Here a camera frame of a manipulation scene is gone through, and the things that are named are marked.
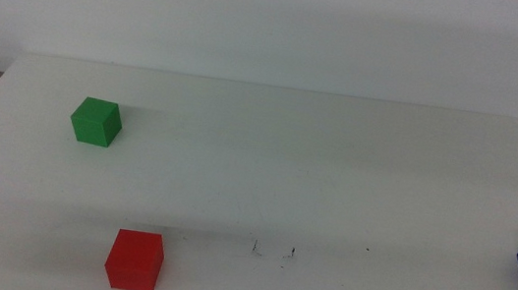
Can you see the red cube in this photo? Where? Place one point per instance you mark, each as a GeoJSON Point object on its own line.
{"type": "Point", "coordinates": [133, 261]}

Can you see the green cube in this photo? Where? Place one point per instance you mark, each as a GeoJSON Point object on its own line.
{"type": "Point", "coordinates": [93, 122]}

